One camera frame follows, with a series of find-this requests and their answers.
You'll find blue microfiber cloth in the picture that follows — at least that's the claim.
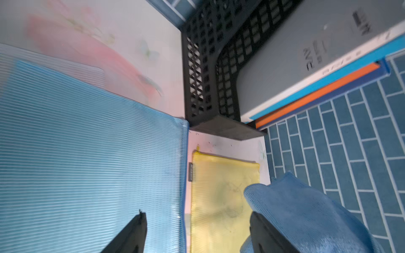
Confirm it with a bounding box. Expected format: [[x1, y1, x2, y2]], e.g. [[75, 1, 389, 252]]
[[244, 172, 384, 253]]

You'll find light blue mesh document bag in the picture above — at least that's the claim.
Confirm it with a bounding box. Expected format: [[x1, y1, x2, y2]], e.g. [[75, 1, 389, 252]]
[[1, 60, 189, 253]]

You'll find black mesh file holder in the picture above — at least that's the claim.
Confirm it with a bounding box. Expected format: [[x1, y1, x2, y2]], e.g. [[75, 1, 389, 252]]
[[181, 1, 300, 141]]

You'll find teal book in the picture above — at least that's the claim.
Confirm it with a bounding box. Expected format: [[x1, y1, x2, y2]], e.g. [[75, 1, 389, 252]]
[[249, 35, 405, 120]]

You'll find blue folder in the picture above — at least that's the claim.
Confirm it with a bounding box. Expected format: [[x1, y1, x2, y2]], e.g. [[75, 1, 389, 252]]
[[259, 59, 390, 130]]

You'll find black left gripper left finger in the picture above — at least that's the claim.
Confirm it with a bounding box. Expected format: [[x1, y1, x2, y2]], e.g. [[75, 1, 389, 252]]
[[102, 210, 147, 253]]

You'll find clear mesh document bag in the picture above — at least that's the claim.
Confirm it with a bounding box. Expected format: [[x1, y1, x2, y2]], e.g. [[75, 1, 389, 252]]
[[1, 43, 105, 89]]

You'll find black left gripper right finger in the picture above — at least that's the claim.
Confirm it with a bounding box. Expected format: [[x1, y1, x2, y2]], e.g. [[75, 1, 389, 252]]
[[250, 212, 299, 253]]

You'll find orange book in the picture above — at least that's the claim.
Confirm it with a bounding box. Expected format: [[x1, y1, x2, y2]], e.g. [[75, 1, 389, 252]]
[[254, 62, 381, 130]]

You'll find yellow mesh document bag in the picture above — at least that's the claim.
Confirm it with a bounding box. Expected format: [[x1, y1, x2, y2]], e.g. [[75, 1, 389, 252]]
[[190, 150, 259, 253]]

